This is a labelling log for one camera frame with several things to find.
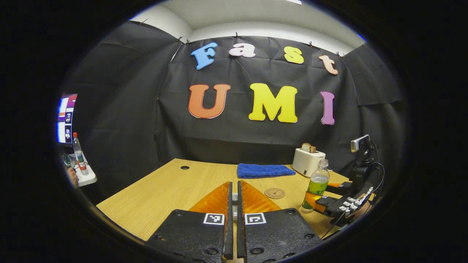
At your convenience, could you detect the computer monitor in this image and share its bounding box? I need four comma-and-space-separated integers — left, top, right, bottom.
57, 94, 78, 145

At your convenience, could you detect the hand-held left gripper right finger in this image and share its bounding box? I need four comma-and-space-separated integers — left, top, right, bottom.
237, 180, 323, 263

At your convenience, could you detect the green label water bottle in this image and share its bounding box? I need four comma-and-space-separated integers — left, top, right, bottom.
300, 159, 331, 213

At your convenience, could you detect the white side table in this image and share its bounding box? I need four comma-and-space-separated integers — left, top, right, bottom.
71, 153, 97, 187

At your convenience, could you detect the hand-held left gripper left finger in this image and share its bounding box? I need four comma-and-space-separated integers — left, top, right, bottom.
146, 181, 234, 263

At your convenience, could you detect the blue towel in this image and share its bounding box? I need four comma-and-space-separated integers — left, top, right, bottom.
237, 163, 296, 179

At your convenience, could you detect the round brown coaster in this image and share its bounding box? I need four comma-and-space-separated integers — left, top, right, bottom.
264, 187, 286, 199

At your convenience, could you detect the white toaster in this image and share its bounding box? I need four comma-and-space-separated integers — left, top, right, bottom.
292, 148, 326, 178

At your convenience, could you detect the red cap plastic bottle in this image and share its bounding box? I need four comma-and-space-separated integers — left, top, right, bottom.
72, 132, 89, 176

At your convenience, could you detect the black backdrop cloth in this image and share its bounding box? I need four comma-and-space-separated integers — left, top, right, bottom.
60, 21, 408, 198

